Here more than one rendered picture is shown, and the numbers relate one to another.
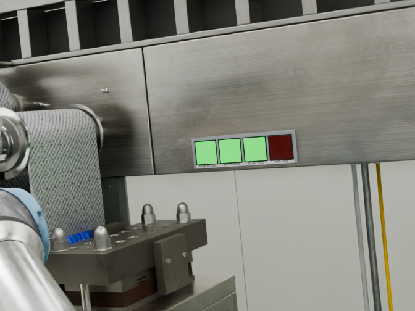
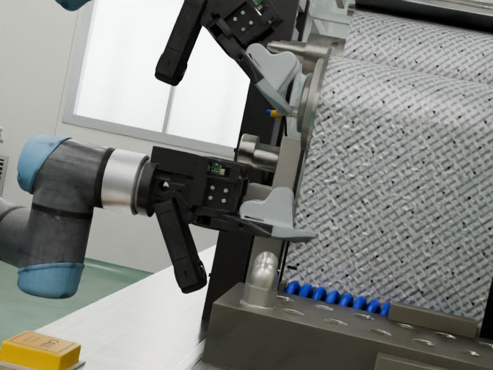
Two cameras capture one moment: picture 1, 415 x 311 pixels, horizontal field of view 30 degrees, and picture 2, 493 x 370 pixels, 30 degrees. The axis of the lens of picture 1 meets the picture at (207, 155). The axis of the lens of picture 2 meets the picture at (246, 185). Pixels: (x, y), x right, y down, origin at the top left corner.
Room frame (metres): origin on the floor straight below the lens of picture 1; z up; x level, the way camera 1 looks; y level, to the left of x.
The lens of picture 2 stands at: (1.14, -0.63, 1.20)
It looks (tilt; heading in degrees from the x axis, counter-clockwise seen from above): 3 degrees down; 70
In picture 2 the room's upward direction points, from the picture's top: 12 degrees clockwise
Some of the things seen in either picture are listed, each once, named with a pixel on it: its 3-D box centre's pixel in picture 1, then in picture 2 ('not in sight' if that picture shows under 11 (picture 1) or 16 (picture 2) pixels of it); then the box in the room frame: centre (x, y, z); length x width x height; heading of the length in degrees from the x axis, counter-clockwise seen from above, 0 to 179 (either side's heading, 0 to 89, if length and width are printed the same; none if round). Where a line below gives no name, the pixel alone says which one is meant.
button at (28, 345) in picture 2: not in sight; (40, 352); (1.30, 0.39, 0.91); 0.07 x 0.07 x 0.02; 62
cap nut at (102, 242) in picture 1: (101, 237); (262, 284); (1.48, 0.22, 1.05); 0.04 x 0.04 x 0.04
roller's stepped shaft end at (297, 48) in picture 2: not in sight; (287, 49); (1.63, 0.68, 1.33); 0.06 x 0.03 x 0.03; 152
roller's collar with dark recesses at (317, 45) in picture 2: not in sight; (326, 56); (1.68, 0.65, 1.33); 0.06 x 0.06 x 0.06; 62
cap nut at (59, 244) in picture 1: (58, 239); (264, 271); (1.52, 0.31, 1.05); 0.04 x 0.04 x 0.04
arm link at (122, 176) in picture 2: not in sight; (130, 183); (1.38, 0.46, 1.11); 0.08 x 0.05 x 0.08; 62
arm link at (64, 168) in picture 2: not in sight; (68, 172); (1.31, 0.49, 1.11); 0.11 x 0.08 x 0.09; 152
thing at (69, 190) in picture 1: (69, 200); (393, 238); (1.67, 0.31, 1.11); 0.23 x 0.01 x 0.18; 152
